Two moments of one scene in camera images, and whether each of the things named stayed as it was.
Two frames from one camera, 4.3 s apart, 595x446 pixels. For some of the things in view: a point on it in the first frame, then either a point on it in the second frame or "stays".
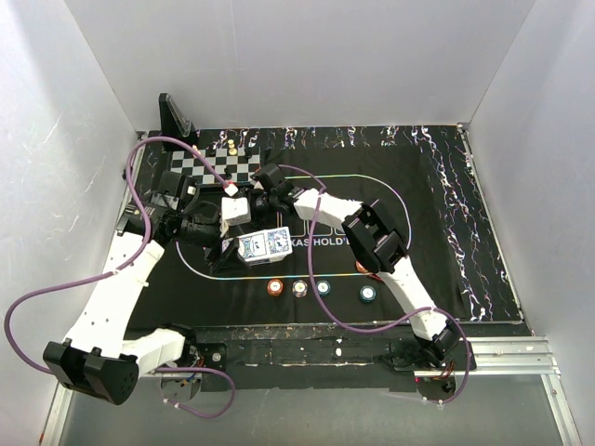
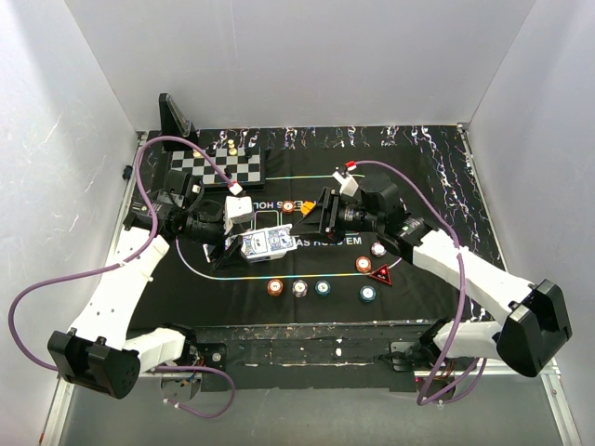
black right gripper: [255, 193] -> [317, 221]
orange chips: [360, 268] stays
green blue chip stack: [323, 287] stays
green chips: [367, 294] stays
